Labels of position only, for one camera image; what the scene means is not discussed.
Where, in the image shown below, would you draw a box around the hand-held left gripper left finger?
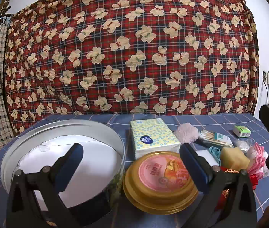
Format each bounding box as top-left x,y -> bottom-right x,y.
6,143 -> 85,228

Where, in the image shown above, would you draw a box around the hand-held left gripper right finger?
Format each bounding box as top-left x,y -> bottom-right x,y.
179,143 -> 258,228

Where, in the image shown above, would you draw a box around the round metal tin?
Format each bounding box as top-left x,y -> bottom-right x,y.
0,119 -> 126,227

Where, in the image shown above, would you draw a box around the teal cloth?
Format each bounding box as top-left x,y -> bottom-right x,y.
208,146 -> 223,165

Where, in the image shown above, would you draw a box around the pink fluffy cloth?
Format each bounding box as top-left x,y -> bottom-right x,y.
173,123 -> 199,144

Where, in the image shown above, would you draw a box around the green tissue pack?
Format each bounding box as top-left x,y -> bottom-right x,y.
233,125 -> 251,138

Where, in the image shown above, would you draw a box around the cotton swab pack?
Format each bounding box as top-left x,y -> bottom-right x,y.
197,129 -> 235,148

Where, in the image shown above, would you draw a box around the pink white plastic bag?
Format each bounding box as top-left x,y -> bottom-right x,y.
246,142 -> 269,180

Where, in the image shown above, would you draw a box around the yellow sponge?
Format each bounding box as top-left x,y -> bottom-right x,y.
220,147 -> 251,171

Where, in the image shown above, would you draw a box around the gold round lid container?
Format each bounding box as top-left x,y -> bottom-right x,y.
122,151 -> 199,215

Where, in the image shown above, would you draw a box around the yellow floral tissue pack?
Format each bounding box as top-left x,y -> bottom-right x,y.
130,118 -> 181,161

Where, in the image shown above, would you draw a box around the red plaid bear blanket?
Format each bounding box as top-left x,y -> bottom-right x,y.
4,0 -> 261,135

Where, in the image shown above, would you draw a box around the clothes hangers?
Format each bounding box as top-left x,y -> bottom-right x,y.
0,0 -> 12,25

